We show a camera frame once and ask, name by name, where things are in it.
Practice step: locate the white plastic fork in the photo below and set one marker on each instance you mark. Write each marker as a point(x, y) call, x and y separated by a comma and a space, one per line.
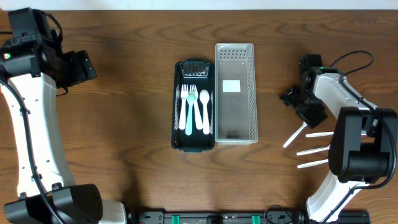
point(198, 120)
point(189, 122)
point(184, 96)

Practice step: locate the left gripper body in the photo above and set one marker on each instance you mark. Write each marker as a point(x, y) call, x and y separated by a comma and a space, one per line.
point(82, 66)

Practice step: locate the black plastic basket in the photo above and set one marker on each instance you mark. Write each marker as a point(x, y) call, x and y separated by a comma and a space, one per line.
point(200, 73)

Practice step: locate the clear plastic basket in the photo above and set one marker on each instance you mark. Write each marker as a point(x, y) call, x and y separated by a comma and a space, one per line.
point(236, 113)

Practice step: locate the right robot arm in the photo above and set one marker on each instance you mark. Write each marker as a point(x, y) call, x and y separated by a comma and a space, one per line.
point(362, 154)

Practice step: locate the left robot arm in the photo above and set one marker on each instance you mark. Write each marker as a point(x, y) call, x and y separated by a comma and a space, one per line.
point(33, 69)

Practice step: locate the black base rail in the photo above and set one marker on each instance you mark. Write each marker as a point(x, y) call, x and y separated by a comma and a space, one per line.
point(278, 216)

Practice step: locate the white plastic spoon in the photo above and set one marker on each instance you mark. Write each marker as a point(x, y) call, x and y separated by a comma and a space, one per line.
point(330, 133)
point(311, 151)
point(311, 164)
point(295, 134)
point(204, 98)

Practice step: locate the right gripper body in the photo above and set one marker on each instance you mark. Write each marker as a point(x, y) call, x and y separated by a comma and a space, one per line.
point(308, 110)

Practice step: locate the white label in basket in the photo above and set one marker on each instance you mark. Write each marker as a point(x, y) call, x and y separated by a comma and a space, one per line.
point(231, 86)

